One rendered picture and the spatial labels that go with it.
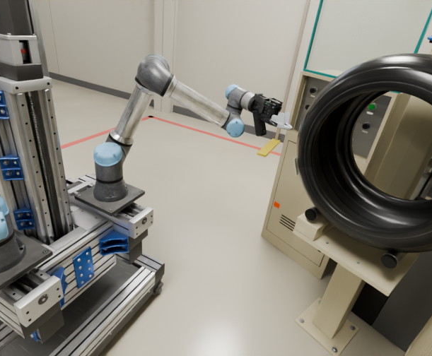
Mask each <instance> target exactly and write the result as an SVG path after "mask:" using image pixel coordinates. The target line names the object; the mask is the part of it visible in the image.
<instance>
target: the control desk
mask: <svg viewBox="0 0 432 356"><path fill-rule="evenodd" d="M332 80H334V78H331V77H328V76H323V75H319V74H316V73H311V72H307V71H301V72H300V77H299V80H298V85H297V88H296V94H295V97H294V101H293V106H292V109H291V115H290V122H289V124H290V125H291V126H292V129H289V130H287V131H286V135H285V139H284V144H283V147H282V150H281V155H280V158H279V164H278V167H277V171H276V176H275V179H274V184H273V187H272V193H271V196H270V199H269V205H268V208H267V213H266V216H265V219H264V225H263V228H262V233H261V236H262V237H263V238H265V239H266V240H267V241H268V242H270V243H271V244H273V245H274V246H275V247H276V248H278V249H279V250H281V251H282V252H283V253H285V254H286V255H287V256H289V257H290V258H292V259H293V260H294V261H295V262H297V263H298V264H300V265H301V266H302V267H304V268H305V269H306V270H307V271H309V272H310V273H312V274H313V275H314V276H316V277H317V278H319V279H320V280H321V279H322V278H324V276H326V275H327V274H328V273H329V272H330V271H331V270H332V269H333V268H335V267H336V266H337V264H338V263H337V262H336V261H334V260H333V259H331V258H330V257H328V256H327V255H325V254H323V253H322V252H321V251H319V250H318V249H316V248H315V247H313V246H312V245H310V244H308V243H307V242H306V241H304V240H303V239H301V238H300V237H298V236H297V235H295V234H294V233H293V229H294V227H295V224H296V221H297V218H298V216H300V215H302V214H304V213H305V211H306V210H307V209H309V208H311V207H312V206H314V205H313V203H312V201H311V200H310V199H309V197H308V195H307V193H306V191H305V189H304V187H303V184H302V181H301V179H300V175H299V173H298V175H297V176H296V171H295V167H294V161H293V159H294V158H296V144H297V137H298V132H299V128H300V124H301V122H302V120H303V117H304V115H305V113H306V111H307V109H308V108H309V106H310V104H311V102H312V101H313V100H314V99H315V97H316V96H317V94H318V93H319V92H320V91H321V90H322V89H323V88H324V87H325V86H326V85H327V84H328V83H330V82H331V81H332ZM410 97H411V95H408V94H406V93H400V94H399V93H394V92H388V93H385V94H384V95H382V96H380V97H379V98H378V99H376V100H375V101H374V102H372V103H371V104H370V105H369V106H368V107H367V108H366V109H365V111H364V112H363V113H362V115H361V116H360V118H359V119H358V121H357V123H356V126H355V129H354V134H353V139H352V148H353V154H354V159H355V161H356V164H357V166H358V168H359V169H360V171H361V173H362V174H363V176H364V177H365V178H366V179H367V180H368V181H369V182H370V183H371V184H373V182H374V179H375V177H376V174H377V173H378V170H379V168H380V166H381V163H382V161H383V159H384V157H385V154H386V152H387V149H388V148H389V145H390V143H391V140H392V138H393V136H394V134H395V132H396V130H397V127H398V125H399V122H400V120H401V118H402V115H403V114H404V111H405V109H406V107H407V104H408V102H409V99H410ZM275 201H276V202H277V203H279V204H280V206H279V208H277V207H275V206H274V202H275Z"/></svg>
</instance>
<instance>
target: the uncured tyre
mask: <svg viewBox="0 0 432 356"><path fill-rule="evenodd" d="M390 91H395V92H400V93H406V94H408V95H412V96H414V97H417V98H419V99H422V100H423V101H425V102H427V103H428V104H430V105H432V54H415V53H405V54H391V55H386V56H382V57H377V58H374V59H370V60H368V61H365V62H362V63H360V64H358V65H355V66H353V67H351V68H350V69H348V70H346V71H345V72H343V73H342V74H340V75H339V76H337V77H336V78H335V79H334V80H332V81H331V82H330V83H328V84H327V85H326V86H325V87H324V88H323V89H322V90H321V91H320V92H319V93H318V94H317V96H316V97H315V99H314V100H313V101H312V102H311V104H310V106H309V108H308V109H307V111H306V113H305V115H304V117H303V120H302V122H301V124H300V128H299V132H298V137H297V144H296V159H297V165H298V172H299V175H300V179H301V181H302V184H303V187H304V189H305V191H306V193H307V195H308V197H309V199H310V200H311V201H312V203H313V205H314V206H315V207H316V209H317V210H318V211H319V212H320V213H321V215H322V216H323V217H324V218H325V219H326V220H327V221H328V222H329V223H331V224H332V225H333V226H335V227H336V228H337V229H338V230H340V231H341V232H343V233H344V234H346V235H347V236H349V237H351V238H352V239H355V240H356V241H359V242H361V243H363V244H366V245H368V246H371V247H375V248H378V249H383V250H387V251H395V252H402V253H419V252H427V251H432V199H429V200H409V199H403V198H398V197H395V196H392V195H389V194H387V193H385V192H384V191H381V190H379V189H378V188H377V187H375V186H374V185H372V184H371V183H370V182H369V181H368V180H367V179H366V178H365V177H364V176H363V174H362V173H361V171H360V169H359V168H358V166H357V164H356V161H355V159H354V154H353V148H352V139H353V134H354V129H355V126H356V123H357V121H358V119H359V118H360V116H361V115H362V113H363V112H364V111H365V109H366V108H367V107H368V106H369V105H370V104H371V103H372V102H374V101H375V100H376V99H378V98H379V97H380V96H382V95H384V94H385V93H388V92H390Z"/></svg>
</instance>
